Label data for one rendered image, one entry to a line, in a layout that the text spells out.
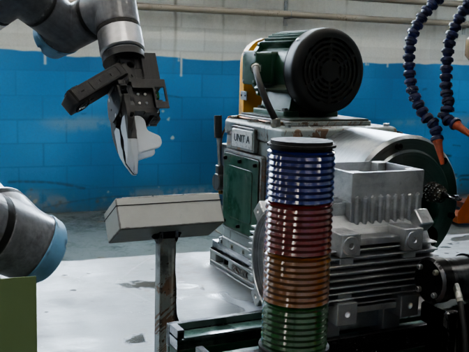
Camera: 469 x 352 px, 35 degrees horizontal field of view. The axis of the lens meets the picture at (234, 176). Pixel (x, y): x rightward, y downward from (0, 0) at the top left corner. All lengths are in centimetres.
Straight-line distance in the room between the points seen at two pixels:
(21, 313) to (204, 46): 583
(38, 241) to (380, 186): 53
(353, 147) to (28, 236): 60
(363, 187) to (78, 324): 65
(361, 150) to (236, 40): 551
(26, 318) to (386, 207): 50
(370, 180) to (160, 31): 568
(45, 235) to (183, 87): 553
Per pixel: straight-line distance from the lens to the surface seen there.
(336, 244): 95
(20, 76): 640
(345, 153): 139
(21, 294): 100
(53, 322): 145
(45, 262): 121
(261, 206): 105
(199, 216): 115
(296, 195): 63
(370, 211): 102
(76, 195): 655
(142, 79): 122
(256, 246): 108
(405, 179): 105
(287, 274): 64
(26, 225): 117
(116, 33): 125
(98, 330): 140
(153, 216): 112
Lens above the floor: 128
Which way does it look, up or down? 8 degrees down
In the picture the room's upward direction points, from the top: 2 degrees clockwise
